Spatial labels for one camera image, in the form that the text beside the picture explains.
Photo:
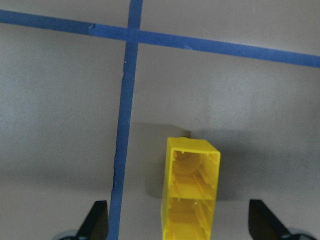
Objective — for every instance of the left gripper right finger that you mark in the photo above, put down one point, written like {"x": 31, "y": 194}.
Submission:
{"x": 262, "y": 223}

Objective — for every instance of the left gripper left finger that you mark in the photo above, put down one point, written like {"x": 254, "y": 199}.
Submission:
{"x": 95, "y": 226}

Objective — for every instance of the yellow toy block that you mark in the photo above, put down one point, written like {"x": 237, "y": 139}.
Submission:
{"x": 190, "y": 187}

